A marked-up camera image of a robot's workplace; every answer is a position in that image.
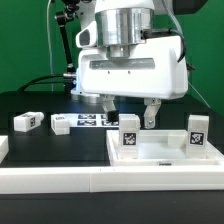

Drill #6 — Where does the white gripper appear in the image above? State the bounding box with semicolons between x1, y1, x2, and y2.
78;36;188;129

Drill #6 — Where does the white square tabletop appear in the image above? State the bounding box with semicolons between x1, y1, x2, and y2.
106;130;224;166

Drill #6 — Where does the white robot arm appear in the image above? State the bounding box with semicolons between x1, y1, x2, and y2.
76;0;208;129

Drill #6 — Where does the white sheet with fiducial markers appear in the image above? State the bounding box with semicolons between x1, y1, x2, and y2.
63;113;119;127

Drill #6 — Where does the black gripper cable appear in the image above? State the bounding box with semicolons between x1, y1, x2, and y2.
141;0;196;73

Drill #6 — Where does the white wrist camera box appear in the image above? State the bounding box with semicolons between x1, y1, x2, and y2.
76;28;97;48

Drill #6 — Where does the black cable on table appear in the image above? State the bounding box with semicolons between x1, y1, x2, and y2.
17;74;79;92

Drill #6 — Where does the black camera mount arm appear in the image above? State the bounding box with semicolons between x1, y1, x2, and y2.
55;0;80;93

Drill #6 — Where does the grey cable on backdrop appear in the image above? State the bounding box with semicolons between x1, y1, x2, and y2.
46;0;56;92

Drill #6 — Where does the white U-shaped fence wall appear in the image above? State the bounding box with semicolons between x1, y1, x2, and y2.
0;135;224;194

